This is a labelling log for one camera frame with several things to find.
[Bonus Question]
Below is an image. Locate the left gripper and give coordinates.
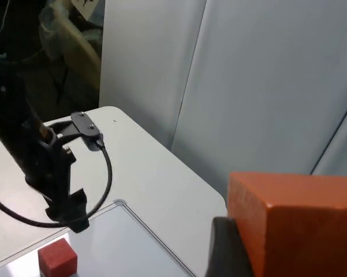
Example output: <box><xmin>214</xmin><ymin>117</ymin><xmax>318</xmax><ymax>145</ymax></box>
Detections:
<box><xmin>24</xmin><ymin>119</ymin><xmax>91</xmax><ymax>233</ymax></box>

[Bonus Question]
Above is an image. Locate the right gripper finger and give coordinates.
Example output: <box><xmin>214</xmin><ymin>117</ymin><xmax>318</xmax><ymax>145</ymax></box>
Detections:
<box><xmin>205</xmin><ymin>216</ymin><xmax>255</xmax><ymax>277</ymax></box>

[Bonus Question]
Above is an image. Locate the red cube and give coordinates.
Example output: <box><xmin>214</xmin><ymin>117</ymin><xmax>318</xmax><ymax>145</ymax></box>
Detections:
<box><xmin>37</xmin><ymin>237</ymin><xmax>79</xmax><ymax>277</ymax></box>

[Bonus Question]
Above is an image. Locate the orange cube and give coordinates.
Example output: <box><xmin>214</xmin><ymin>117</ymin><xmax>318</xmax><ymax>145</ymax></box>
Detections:
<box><xmin>227</xmin><ymin>171</ymin><xmax>347</xmax><ymax>277</ymax></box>

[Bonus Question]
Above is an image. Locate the grey-framed whiteboard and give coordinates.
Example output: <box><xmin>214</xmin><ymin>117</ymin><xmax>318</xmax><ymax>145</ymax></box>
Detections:
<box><xmin>0</xmin><ymin>199</ymin><xmax>197</xmax><ymax>277</ymax></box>

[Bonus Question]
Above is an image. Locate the black cable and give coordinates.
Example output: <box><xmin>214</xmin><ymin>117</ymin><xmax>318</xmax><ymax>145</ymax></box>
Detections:
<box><xmin>0</xmin><ymin>137</ymin><xmax>114</xmax><ymax>229</ymax></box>

